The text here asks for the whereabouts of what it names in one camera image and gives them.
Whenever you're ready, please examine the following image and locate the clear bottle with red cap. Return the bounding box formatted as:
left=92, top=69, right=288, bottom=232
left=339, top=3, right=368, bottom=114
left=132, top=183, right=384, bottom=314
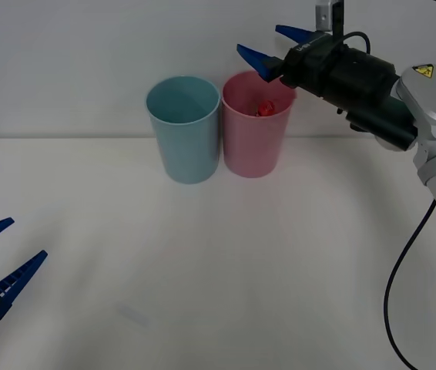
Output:
left=255, top=99, right=277, bottom=118

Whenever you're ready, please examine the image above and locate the pale blue plastic bin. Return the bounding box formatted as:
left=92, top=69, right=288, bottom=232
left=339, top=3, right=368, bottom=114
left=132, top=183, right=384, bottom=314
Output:
left=145, top=75, right=221, bottom=185

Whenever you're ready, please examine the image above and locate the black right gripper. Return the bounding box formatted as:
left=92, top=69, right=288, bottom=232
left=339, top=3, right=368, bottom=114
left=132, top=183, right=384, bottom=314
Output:
left=236, top=25, right=348, bottom=100

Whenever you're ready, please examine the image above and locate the pink plastic bin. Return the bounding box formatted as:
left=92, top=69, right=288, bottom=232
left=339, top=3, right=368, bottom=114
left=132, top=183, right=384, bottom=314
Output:
left=221, top=71, right=297, bottom=179

